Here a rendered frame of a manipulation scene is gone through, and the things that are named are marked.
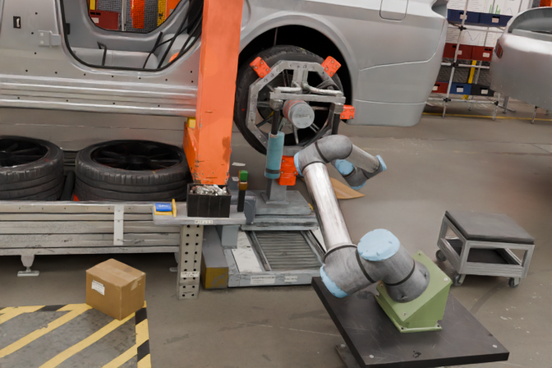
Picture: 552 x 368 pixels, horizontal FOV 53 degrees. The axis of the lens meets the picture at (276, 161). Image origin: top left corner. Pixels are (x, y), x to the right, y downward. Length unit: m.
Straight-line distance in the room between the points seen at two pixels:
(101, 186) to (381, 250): 1.54
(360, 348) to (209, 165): 1.16
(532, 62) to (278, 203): 2.63
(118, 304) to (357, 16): 2.03
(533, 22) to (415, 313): 4.39
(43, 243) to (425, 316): 1.83
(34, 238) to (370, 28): 2.16
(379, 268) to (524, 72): 3.27
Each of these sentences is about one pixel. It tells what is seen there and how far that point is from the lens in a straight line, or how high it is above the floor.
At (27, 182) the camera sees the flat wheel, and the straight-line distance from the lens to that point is 3.05.
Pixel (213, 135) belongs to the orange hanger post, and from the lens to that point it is 2.70.
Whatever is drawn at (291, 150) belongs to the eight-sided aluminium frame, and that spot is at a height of 0.61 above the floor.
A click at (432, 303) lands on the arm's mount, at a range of 2.29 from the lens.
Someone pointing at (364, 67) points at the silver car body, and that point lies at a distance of 3.41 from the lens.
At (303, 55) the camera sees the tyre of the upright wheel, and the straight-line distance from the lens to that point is 3.20.
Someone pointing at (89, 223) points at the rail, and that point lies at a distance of 2.93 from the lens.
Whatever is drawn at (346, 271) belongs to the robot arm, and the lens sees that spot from 2.23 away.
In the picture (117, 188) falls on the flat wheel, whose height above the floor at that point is 0.43.
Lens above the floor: 1.53
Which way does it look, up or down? 18 degrees down
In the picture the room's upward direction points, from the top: 7 degrees clockwise
